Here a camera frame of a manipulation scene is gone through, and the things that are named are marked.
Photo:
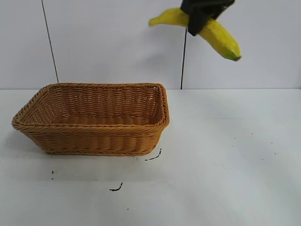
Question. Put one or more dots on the brown woven wicker basket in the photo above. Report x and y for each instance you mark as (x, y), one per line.
(94, 139)

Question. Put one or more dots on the yellow banana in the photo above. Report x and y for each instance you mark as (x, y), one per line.
(221, 37)

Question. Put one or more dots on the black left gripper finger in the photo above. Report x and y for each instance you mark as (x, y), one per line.
(197, 16)

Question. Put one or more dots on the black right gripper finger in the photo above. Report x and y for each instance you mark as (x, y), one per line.
(225, 5)

